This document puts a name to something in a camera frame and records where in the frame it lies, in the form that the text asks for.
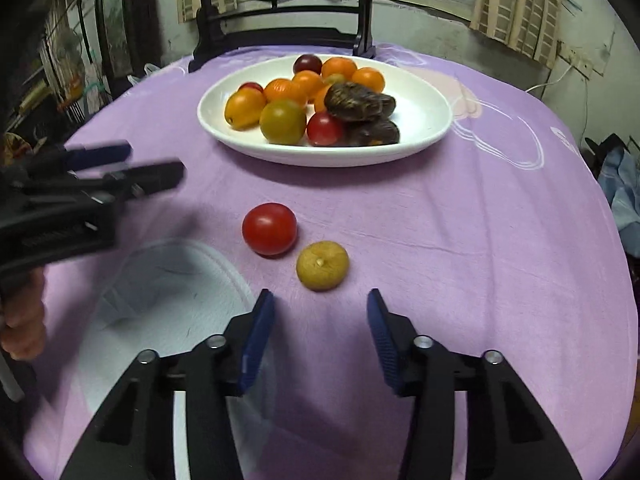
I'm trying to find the yellow-orange citrus fruit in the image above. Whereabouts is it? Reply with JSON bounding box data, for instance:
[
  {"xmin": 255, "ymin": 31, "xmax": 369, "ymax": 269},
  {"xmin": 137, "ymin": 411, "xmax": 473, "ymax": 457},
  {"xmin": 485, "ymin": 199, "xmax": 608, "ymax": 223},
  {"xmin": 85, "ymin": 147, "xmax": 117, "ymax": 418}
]
[{"xmin": 224, "ymin": 88, "xmax": 267, "ymax": 130}]

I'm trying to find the dark red plum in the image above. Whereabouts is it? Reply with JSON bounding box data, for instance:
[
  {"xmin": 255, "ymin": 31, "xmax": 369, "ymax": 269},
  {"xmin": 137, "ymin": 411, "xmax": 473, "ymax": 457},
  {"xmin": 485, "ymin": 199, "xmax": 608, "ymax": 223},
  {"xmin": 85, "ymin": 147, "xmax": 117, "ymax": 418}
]
[{"xmin": 293, "ymin": 54, "xmax": 323, "ymax": 74}]

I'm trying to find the small yellow longan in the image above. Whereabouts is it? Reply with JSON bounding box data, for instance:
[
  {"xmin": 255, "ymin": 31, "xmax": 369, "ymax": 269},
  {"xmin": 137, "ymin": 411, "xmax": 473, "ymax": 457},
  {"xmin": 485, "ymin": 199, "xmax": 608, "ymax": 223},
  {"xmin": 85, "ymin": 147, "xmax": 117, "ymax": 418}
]
[{"xmin": 296, "ymin": 240, "xmax": 350, "ymax": 292}]

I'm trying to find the red cherry tomato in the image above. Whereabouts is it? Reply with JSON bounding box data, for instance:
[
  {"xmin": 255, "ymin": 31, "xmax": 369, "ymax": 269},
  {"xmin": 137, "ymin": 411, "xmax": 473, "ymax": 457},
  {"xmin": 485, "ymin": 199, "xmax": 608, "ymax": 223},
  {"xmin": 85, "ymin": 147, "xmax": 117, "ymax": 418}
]
[{"xmin": 241, "ymin": 203, "xmax": 297, "ymax": 257}]

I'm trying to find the clear plastic bag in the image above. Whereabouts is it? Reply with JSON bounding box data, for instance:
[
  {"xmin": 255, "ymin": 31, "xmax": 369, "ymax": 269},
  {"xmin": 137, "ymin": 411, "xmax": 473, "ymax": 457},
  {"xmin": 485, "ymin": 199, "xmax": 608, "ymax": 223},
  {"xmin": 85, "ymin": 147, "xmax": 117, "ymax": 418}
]
[{"xmin": 76, "ymin": 238, "xmax": 277, "ymax": 479}]

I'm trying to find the large green-orange citrus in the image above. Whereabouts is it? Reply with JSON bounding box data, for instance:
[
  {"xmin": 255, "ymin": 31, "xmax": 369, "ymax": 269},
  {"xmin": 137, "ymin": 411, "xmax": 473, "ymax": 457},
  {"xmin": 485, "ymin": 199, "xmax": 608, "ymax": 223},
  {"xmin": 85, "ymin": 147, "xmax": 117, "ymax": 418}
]
[{"xmin": 259, "ymin": 100, "xmax": 307, "ymax": 145}]

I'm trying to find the white plastic bag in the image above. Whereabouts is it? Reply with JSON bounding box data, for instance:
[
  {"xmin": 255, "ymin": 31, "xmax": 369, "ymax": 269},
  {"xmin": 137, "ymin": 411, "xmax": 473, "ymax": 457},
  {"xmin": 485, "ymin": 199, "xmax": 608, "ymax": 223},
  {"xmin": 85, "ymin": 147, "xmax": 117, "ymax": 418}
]
[{"xmin": 127, "ymin": 62, "xmax": 162, "ymax": 86}]

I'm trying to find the small orange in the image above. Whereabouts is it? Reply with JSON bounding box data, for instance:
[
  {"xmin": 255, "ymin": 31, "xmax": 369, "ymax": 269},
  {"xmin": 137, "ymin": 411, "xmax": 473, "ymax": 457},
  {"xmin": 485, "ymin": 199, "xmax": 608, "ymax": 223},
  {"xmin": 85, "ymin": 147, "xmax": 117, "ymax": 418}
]
[
  {"xmin": 314, "ymin": 86, "xmax": 330, "ymax": 113},
  {"xmin": 350, "ymin": 67, "xmax": 385, "ymax": 93}
]

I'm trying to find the partly hidden red tomato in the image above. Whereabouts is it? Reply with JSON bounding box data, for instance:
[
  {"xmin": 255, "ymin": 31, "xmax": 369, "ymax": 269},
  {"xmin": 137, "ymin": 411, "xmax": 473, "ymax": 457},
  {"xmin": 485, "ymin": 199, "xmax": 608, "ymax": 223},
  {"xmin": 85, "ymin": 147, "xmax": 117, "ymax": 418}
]
[{"xmin": 239, "ymin": 81, "xmax": 264, "ymax": 93}]

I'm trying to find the person's left hand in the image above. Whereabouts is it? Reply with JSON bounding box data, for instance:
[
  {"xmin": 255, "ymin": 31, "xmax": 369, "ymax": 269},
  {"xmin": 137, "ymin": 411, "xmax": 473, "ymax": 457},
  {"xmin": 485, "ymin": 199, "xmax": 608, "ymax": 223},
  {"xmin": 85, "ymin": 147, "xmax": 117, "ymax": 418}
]
[{"xmin": 1, "ymin": 268, "xmax": 47, "ymax": 361}]

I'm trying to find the blue cloth pile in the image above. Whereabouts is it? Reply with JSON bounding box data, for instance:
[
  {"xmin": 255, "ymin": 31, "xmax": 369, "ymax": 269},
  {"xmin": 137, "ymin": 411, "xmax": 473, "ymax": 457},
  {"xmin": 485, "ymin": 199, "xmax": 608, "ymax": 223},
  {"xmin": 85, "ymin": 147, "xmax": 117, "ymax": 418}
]
[{"xmin": 598, "ymin": 145, "xmax": 640, "ymax": 258}]

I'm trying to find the dark framed wall mirror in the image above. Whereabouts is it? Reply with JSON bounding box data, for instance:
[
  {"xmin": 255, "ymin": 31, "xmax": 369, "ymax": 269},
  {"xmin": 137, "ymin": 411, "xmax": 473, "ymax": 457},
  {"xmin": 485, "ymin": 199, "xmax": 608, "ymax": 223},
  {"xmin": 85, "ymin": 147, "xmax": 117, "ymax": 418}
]
[{"xmin": 94, "ymin": 0, "xmax": 162, "ymax": 99}]

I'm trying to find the purple printed tablecloth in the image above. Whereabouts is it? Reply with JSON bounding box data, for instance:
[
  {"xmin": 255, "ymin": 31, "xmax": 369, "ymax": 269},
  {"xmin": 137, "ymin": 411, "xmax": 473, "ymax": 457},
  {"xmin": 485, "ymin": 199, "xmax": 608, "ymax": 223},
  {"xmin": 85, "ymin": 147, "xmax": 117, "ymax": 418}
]
[{"xmin": 25, "ymin": 46, "xmax": 638, "ymax": 479}]

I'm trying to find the orange tangerine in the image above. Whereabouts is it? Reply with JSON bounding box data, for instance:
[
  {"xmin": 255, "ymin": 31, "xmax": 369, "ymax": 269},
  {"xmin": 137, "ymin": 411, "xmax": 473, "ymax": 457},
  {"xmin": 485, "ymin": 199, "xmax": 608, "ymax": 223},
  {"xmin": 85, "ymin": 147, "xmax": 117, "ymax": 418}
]
[
  {"xmin": 264, "ymin": 78, "xmax": 308, "ymax": 108},
  {"xmin": 292, "ymin": 70, "xmax": 326, "ymax": 103}
]

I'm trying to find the right checkered curtain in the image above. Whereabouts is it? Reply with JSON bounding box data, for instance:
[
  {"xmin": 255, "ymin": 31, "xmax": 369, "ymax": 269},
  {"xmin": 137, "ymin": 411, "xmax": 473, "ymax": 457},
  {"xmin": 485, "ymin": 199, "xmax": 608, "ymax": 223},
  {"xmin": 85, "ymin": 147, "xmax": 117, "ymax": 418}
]
[{"xmin": 470, "ymin": 0, "xmax": 561, "ymax": 68}]

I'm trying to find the large orange fruit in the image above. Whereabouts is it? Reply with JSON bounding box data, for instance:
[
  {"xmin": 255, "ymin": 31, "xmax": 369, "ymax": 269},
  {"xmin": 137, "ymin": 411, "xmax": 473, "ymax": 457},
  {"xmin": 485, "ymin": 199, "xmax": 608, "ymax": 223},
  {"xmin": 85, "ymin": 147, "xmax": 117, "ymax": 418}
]
[{"xmin": 321, "ymin": 56, "xmax": 358, "ymax": 80}]

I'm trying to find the white oval plate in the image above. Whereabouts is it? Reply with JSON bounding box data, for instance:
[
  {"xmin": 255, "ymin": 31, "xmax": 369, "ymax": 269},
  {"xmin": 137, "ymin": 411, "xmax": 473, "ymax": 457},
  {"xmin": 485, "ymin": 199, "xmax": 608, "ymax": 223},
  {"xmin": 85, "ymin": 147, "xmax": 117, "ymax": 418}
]
[{"xmin": 198, "ymin": 55, "xmax": 454, "ymax": 167}]

